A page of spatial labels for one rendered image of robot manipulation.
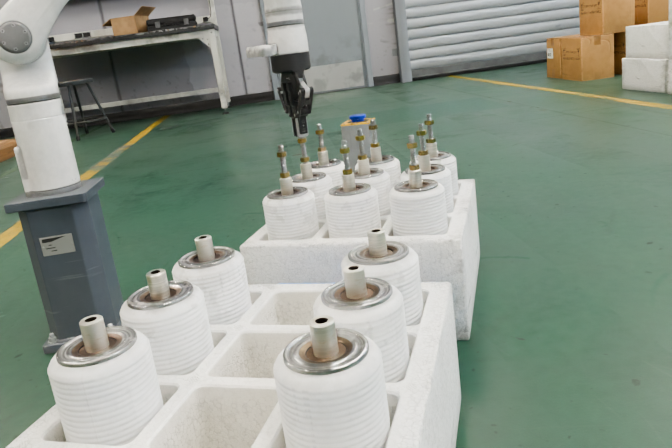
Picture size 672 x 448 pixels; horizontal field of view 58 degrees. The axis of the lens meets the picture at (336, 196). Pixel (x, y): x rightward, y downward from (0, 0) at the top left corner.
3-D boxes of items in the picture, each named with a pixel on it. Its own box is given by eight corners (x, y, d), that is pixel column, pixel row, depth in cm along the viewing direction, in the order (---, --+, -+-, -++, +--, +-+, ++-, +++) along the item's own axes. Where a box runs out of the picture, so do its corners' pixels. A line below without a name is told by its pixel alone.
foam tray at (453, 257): (254, 337, 113) (238, 246, 108) (316, 259, 149) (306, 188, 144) (469, 341, 101) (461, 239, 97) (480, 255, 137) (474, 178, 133)
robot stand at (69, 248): (43, 354, 117) (1, 205, 109) (66, 321, 131) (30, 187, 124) (120, 341, 118) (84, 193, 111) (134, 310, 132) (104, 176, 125)
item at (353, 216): (326, 291, 111) (312, 196, 107) (353, 272, 119) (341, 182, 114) (371, 298, 106) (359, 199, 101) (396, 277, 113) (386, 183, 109)
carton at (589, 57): (614, 76, 428) (614, 33, 420) (582, 81, 426) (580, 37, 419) (592, 75, 457) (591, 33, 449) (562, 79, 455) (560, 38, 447)
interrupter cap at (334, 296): (312, 313, 62) (311, 306, 62) (332, 282, 69) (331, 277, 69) (385, 313, 60) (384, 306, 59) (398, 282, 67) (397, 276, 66)
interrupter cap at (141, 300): (114, 312, 68) (112, 307, 68) (150, 285, 75) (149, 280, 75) (173, 313, 66) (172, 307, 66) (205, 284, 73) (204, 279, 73)
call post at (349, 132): (355, 249, 152) (339, 126, 144) (361, 240, 158) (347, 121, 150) (383, 248, 150) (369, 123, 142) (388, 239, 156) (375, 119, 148)
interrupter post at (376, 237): (367, 259, 74) (364, 234, 74) (371, 252, 77) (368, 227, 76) (386, 259, 74) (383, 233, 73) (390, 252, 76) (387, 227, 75)
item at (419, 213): (430, 269, 115) (421, 176, 111) (464, 283, 107) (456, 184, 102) (388, 284, 111) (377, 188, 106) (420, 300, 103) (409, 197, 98)
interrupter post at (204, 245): (195, 264, 81) (190, 240, 80) (203, 257, 83) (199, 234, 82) (211, 263, 80) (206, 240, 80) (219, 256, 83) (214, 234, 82)
